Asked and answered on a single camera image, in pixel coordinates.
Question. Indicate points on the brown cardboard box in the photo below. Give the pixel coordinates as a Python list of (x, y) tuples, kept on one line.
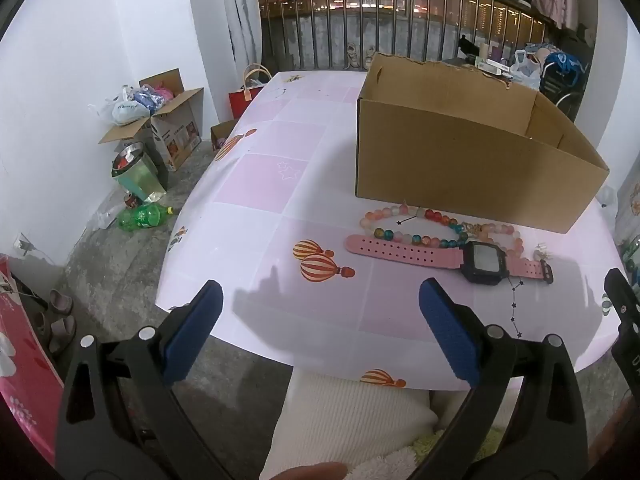
[(450, 160)]

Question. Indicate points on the metal waste bin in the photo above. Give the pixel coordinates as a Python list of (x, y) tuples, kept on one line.
[(142, 180)]

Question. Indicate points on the pink plastic bag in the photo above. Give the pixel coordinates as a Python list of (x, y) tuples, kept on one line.
[(163, 92)]

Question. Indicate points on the person's left hand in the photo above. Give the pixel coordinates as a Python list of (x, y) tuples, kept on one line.
[(305, 472)]

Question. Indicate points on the white ribbed cloth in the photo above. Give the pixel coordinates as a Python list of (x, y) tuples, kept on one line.
[(340, 420)]

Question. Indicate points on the green drink can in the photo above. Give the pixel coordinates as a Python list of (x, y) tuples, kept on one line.
[(634, 252)]

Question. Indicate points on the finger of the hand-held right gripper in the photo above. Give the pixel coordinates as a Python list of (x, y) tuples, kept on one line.
[(620, 295), (629, 352)]

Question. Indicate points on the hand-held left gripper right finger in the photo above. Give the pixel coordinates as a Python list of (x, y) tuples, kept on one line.
[(447, 330)]

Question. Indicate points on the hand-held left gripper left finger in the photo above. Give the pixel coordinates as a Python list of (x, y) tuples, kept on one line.
[(192, 330)]

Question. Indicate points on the green plastic bottle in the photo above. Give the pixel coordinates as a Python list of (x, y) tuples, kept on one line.
[(142, 217)]

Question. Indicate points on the grey curtain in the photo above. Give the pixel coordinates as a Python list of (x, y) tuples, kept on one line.
[(242, 10)]

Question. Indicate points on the metal balcony railing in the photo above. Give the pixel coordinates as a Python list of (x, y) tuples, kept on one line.
[(400, 15)]

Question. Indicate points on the wheelchair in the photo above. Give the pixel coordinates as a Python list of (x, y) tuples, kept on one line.
[(565, 92)]

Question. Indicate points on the red drink can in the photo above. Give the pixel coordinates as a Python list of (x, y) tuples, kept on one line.
[(131, 201)]

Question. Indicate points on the pink floral board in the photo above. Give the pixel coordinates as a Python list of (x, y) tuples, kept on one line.
[(25, 360)]

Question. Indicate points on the white sneaker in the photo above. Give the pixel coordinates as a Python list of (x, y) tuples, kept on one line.
[(352, 55), (369, 55)]

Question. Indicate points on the floral paper rolls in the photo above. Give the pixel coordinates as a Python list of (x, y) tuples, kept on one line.
[(631, 210)]

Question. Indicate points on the white plastic shopping bag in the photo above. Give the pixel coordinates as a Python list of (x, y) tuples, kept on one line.
[(525, 72)]

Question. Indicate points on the grey slipper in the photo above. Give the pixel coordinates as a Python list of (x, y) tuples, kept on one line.
[(57, 335), (60, 302)]

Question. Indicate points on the black object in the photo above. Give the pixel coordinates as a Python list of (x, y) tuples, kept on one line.
[(467, 45)]

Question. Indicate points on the small cardboard box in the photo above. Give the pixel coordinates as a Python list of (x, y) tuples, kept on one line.
[(222, 135)]

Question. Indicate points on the blue plastic bag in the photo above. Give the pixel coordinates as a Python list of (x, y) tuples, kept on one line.
[(145, 97)]

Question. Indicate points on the printed floor cardboard box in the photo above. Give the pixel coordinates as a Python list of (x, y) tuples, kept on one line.
[(175, 130)]

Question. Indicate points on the red gift bag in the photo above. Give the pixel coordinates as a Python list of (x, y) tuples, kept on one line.
[(240, 102)]

